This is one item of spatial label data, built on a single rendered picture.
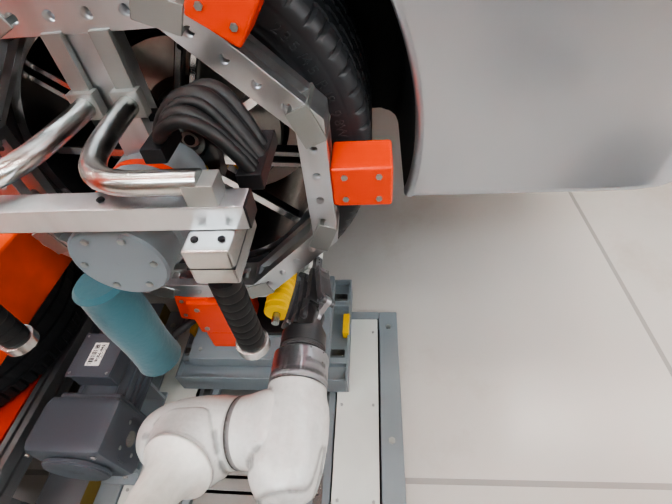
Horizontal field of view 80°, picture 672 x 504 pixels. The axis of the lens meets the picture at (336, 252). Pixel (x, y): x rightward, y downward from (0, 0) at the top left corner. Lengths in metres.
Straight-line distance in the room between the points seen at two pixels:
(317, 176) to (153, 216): 0.26
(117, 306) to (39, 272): 0.41
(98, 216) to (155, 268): 0.14
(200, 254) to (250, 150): 0.12
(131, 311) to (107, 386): 0.37
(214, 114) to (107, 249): 0.23
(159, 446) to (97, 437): 0.41
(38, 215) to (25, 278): 0.61
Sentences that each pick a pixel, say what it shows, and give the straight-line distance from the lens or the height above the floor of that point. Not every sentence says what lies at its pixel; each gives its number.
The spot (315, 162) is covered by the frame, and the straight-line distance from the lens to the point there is 0.58.
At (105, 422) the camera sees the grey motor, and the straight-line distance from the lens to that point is 1.03.
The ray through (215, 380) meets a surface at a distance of 1.26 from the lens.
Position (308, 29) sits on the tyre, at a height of 1.04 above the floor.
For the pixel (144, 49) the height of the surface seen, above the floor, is 0.99.
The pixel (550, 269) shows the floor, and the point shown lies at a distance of 1.73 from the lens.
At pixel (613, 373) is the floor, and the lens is 1.54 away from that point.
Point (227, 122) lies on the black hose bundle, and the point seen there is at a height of 1.02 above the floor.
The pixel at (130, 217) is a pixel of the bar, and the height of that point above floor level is 0.97.
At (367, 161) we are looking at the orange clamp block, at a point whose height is 0.88.
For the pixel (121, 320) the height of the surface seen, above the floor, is 0.68.
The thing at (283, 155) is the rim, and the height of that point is 0.84.
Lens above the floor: 1.22
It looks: 47 degrees down
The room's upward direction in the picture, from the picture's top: 7 degrees counter-clockwise
